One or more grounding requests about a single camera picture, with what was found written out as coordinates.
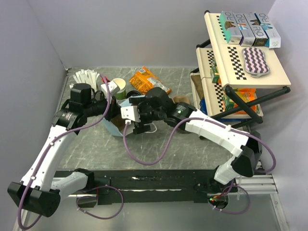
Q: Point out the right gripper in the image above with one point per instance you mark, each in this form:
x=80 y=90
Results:
x=139 y=121

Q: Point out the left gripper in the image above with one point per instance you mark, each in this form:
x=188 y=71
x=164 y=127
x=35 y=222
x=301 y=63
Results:
x=114 y=109

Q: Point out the blue white paper bag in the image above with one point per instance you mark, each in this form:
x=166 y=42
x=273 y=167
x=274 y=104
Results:
x=113 y=122

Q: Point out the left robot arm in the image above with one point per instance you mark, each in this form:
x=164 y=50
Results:
x=36 y=192

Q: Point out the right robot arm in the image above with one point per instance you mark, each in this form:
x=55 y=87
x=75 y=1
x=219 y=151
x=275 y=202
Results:
x=239 y=143

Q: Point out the brown cardboard cup carrier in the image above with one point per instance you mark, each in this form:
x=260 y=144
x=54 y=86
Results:
x=181 y=99

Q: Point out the stack of black cup lids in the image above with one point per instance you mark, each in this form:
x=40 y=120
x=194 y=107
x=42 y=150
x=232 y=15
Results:
x=133 y=93

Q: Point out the orange snack bag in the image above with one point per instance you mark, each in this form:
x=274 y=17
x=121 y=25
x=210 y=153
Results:
x=144 y=80

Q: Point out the stack of green paper cups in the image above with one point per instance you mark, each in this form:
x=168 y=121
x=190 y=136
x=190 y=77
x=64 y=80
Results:
x=121 y=94

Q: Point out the white wrapped straws bundle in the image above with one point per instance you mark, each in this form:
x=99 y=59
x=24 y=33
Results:
x=86 y=76

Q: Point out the blue Doritos chip bag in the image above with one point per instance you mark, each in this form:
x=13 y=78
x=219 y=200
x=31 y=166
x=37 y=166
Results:
x=203 y=106

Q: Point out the brown snack bag on shelf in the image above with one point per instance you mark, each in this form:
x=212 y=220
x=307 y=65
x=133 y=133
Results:
x=198 y=85

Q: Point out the green small box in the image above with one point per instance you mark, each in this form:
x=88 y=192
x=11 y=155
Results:
x=214 y=74

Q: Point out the beige black shelf rack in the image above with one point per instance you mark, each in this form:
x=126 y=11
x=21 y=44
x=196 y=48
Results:
x=230 y=64

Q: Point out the orange chip bag on shelf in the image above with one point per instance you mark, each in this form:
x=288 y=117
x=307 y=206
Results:
x=246 y=95

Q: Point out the teal silver box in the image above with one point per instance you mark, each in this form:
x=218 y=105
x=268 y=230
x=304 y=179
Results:
x=230 y=28

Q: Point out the pink black striped sponge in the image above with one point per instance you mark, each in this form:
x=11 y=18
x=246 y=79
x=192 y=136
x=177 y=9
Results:
x=255 y=62

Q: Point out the silver blue box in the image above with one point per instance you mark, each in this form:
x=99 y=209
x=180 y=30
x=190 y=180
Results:
x=248 y=38

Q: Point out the black silver box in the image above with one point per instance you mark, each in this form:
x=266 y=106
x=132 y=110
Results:
x=260 y=36

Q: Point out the white blue box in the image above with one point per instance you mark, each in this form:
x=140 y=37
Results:
x=274 y=39

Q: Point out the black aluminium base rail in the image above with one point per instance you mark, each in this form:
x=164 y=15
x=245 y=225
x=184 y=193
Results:
x=155 y=185

